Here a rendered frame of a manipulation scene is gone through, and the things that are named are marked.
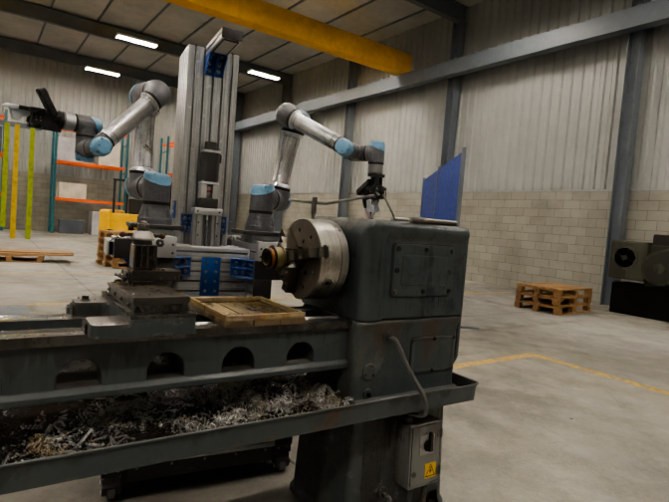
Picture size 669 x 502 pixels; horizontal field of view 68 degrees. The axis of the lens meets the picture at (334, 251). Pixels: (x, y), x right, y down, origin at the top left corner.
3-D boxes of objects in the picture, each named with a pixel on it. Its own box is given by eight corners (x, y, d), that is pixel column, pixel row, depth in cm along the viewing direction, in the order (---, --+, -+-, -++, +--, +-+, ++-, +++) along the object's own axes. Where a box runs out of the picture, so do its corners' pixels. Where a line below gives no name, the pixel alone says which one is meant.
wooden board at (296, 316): (260, 305, 206) (261, 296, 206) (305, 323, 176) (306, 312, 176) (188, 307, 189) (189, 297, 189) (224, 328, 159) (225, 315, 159)
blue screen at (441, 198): (395, 287, 1067) (404, 176, 1055) (433, 290, 1063) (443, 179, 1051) (417, 324, 656) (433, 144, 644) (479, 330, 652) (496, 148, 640)
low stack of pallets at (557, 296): (548, 304, 979) (550, 282, 977) (591, 312, 913) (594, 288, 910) (512, 306, 902) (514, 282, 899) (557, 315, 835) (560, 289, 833)
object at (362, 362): (382, 461, 263) (396, 298, 258) (450, 507, 223) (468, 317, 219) (282, 488, 229) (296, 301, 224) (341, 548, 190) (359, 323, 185)
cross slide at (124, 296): (152, 290, 186) (152, 278, 185) (189, 312, 151) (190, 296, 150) (104, 290, 176) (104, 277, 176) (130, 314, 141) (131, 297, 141)
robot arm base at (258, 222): (240, 228, 251) (241, 209, 250) (268, 230, 258) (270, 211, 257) (249, 230, 238) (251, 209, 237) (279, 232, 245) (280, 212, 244)
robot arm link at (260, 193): (243, 209, 244) (245, 181, 244) (259, 210, 257) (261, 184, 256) (264, 210, 239) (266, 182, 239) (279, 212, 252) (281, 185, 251)
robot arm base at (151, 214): (134, 221, 228) (135, 200, 228) (169, 224, 235) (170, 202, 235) (138, 222, 215) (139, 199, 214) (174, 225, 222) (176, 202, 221)
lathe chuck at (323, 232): (296, 292, 212) (302, 217, 211) (337, 305, 186) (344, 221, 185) (277, 292, 207) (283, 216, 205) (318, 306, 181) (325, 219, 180)
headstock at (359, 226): (396, 298, 258) (402, 223, 256) (468, 317, 219) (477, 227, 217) (297, 301, 224) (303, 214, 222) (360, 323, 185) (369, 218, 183)
